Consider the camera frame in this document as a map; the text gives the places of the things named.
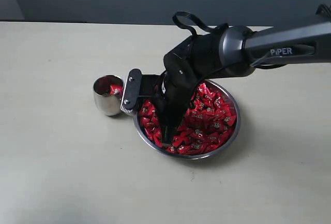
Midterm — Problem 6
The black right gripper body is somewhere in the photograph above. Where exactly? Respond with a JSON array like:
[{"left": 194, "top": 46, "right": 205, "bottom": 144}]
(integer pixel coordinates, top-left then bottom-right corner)
[{"left": 155, "top": 71, "right": 199, "bottom": 131}]

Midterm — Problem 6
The red wrapped candy pile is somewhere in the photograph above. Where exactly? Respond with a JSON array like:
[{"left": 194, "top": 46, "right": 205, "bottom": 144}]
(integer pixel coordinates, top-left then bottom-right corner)
[{"left": 138, "top": 81, "right": 237, "bottom": 155}]

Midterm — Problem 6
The steel cup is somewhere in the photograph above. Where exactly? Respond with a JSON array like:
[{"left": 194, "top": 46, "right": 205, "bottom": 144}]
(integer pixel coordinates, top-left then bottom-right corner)
[{"left": 93, "top": 74, "right": 124, "bottom": 116}]

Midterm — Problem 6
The round stainless steel bowl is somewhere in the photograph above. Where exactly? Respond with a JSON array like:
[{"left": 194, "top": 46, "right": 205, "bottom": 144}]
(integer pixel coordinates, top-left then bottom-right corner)
[{"left": 133, "top": 79, "right": 242, "bottom": 160}]

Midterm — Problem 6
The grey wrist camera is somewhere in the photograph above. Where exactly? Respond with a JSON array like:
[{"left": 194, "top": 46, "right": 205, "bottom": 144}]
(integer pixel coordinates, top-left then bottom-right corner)
[{"left": 121, "top": 68, "right": 159, "bottom": 115}]

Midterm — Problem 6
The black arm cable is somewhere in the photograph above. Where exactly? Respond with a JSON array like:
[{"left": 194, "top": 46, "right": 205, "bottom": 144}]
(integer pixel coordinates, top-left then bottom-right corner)
[{"left": 171, "top": 4, "right": 331, "bottom": 100}]

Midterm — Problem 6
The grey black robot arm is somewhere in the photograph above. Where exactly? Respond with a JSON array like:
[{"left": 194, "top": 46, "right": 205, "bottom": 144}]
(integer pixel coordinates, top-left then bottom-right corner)
[{"left": 155, "top": 14, "right": 330, "bottom": 145}]

